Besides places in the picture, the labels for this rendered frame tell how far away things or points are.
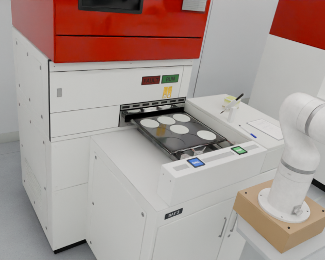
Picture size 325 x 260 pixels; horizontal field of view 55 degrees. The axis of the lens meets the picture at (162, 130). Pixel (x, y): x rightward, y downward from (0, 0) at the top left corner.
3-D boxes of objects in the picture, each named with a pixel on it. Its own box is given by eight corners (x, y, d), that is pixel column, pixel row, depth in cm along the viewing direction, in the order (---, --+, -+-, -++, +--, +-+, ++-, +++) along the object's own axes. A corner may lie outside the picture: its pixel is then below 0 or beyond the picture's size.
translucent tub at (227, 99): (221, 108, 184) (224, 97, 181) (227, 105, 189) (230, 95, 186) (232, 112, 180) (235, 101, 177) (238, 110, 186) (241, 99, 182)
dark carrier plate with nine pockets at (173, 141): (133, 120, 168) (133, 119, 168) (183, 112, 188) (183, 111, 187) (171, 152, 144) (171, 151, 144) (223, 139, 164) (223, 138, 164)
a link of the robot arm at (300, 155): (299, 176, 102) (324, 110, 92) (260, 148, 117) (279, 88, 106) (323, 171, 108) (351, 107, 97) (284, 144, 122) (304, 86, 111)
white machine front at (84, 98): (49, 140, 152) (47, 59, 134) (179, 118, 198) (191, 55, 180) (51, 143, 150) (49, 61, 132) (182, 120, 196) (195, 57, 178)
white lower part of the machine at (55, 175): (22, 192, 236) (15, 90, 199) (119, 168, 282) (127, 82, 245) (52, 261, 187) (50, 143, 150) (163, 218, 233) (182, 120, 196)
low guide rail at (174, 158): (137, 130, 175) (137, 125, 174) (140, 129, 176) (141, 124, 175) (193, 179, 141) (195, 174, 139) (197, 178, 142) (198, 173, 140)
